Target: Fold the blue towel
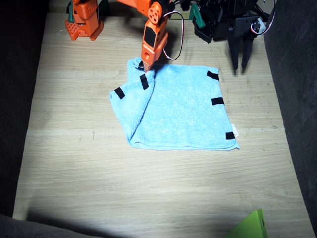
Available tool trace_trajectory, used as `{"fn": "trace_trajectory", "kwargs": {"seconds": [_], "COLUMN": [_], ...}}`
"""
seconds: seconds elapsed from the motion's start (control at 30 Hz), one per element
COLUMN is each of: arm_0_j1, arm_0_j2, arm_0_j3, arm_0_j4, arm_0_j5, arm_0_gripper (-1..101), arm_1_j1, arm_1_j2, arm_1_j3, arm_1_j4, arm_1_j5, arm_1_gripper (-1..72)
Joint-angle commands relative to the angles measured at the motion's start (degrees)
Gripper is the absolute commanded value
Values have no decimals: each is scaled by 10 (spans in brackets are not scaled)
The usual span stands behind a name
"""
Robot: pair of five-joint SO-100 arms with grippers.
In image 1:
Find light blue towel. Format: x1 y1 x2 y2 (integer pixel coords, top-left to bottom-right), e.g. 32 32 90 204
109 57 240 151

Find dark grey foam panel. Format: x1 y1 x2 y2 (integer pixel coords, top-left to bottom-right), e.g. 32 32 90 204
0 0 50 219
262 0 317 238
0 214 119 238

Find green plastic wedge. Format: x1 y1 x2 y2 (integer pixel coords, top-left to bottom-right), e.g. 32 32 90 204
224 209 269 238

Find white red servo wire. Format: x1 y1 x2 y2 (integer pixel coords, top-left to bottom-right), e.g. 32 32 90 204
250 0 276 35
162 11 185 61

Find black cable bundle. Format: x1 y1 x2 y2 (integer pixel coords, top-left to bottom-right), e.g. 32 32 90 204
170 0 192 12

